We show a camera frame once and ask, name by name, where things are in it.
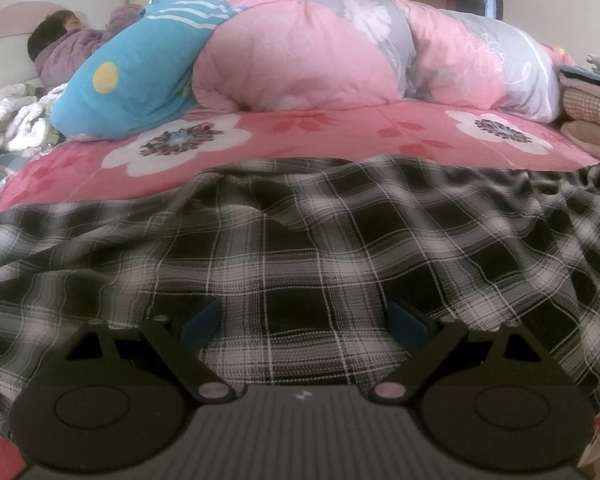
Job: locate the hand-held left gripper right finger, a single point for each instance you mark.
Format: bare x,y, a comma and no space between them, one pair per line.
406,326

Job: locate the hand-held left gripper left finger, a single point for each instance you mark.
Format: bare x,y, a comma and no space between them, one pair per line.
203,323

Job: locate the black white plaid shirt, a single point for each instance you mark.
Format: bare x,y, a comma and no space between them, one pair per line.
330,245

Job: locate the pink floral bedsheet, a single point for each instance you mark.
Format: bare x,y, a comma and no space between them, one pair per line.
330,130

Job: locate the blue checked cloth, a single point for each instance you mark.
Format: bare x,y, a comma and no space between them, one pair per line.
2,175

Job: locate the blue pillow with yellow dot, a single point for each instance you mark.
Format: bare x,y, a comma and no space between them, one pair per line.
130,70

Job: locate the pale pink folded blanket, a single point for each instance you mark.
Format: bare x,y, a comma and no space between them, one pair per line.
595,140

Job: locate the white fluffy blanket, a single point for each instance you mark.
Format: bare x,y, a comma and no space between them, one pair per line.
15,120

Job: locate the pink grey floral duvet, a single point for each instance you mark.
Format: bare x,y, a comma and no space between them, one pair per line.
330,55

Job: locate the pink checkered folded blanket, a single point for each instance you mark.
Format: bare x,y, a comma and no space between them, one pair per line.
592,107

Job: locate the blue printed folded cloth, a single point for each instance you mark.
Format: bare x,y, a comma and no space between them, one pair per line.
592,72

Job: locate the pink white headboard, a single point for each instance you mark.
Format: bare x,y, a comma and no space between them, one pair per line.
2,45

